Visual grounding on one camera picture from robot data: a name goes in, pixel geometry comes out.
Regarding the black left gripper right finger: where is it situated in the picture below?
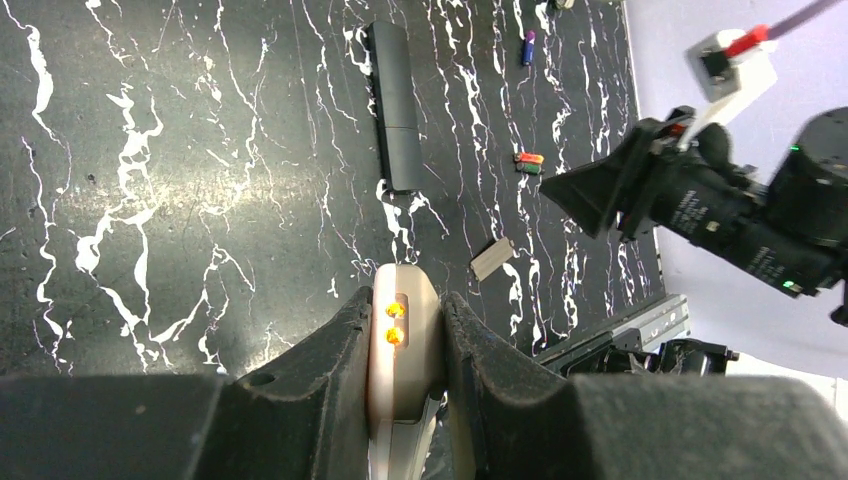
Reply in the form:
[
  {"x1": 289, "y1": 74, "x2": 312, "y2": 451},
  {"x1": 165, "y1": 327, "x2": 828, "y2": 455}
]
[{"x1": 442, "y1": 293, "x2": 847, "y2": 479}]

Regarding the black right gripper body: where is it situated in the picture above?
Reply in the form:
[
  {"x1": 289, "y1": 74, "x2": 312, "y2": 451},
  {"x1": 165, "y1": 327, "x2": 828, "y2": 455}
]
[{"x1": 645, "y1": 108, "x2": 842, "y2": 297}]

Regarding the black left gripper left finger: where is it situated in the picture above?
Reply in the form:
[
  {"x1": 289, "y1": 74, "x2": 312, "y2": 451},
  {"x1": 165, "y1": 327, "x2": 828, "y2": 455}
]
[{"x1": 1, "y1": 287, "x2": 372, "y2": 479}]

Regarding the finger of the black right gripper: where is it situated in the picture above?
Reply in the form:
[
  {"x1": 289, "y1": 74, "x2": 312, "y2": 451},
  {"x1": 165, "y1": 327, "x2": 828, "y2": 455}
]
[{"x1": 540, "y1": 119, "x2": 663, "y2": 239}]

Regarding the red orange battery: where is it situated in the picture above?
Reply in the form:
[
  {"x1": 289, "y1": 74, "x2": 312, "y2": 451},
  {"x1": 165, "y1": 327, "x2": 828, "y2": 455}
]
[{"x1": 514, "y1": 152, "x2": 544, "y2": 165}]

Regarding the beige battery cover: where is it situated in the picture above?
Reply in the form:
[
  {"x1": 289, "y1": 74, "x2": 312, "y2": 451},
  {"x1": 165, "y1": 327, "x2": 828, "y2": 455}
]
[{"x1": 470, "y1": 237, "x2": 514, "y2": 282}]

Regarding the beige remote control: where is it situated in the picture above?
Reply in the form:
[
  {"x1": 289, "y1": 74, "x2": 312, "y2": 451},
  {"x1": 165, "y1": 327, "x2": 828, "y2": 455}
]
[{"x1": 366, "y1": 264, "x2": 446, "y2": 479}]

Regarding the black cylindrical remote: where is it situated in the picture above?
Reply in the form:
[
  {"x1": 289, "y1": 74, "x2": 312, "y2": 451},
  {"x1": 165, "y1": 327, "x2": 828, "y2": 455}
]
[{"x1": 366, "y1": 21, "x2": 424, "y2": 193}]

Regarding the dark green battery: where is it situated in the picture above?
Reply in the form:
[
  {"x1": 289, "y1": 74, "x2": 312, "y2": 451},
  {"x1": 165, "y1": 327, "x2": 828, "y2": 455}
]
[{"x1": 516, "y1": 162, "x2": 544, "y2": 176}]

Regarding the blue purple battery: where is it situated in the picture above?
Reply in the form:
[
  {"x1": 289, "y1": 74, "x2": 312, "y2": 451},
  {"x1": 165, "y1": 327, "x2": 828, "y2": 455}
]
[{"x1": 521, "y1": 30, "x2": 536, "y2": 67}]

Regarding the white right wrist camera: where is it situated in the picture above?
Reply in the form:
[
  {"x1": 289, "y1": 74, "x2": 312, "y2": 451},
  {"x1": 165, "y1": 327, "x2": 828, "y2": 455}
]
[{"x1": 678, "y1": 25, "x2": 777, "y2": 150}]

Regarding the aluminium frame rail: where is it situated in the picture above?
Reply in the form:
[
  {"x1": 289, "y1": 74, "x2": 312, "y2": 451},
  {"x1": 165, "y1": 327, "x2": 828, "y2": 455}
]
[{"x1": 535, "y1": 294, "x2": 691, "y2": 374}]

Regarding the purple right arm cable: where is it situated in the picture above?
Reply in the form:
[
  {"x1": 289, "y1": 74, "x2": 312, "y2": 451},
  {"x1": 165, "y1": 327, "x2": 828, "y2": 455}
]
[{"x1": 768, "y1": 0, "x2": 843, "y2": 38}]

